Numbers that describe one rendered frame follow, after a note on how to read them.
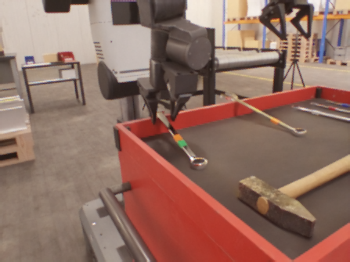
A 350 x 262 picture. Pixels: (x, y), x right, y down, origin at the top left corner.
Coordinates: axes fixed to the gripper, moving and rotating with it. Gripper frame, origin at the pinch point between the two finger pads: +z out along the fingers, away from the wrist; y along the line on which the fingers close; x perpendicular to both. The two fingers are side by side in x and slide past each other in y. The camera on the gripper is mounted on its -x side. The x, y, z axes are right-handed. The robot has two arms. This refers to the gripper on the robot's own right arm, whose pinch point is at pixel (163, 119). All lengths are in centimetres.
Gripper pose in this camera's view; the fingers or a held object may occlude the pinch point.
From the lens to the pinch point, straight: 60.6
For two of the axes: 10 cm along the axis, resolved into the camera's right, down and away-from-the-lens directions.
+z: -0.5, 8.5, 5.2
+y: 9.2, -1.7, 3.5
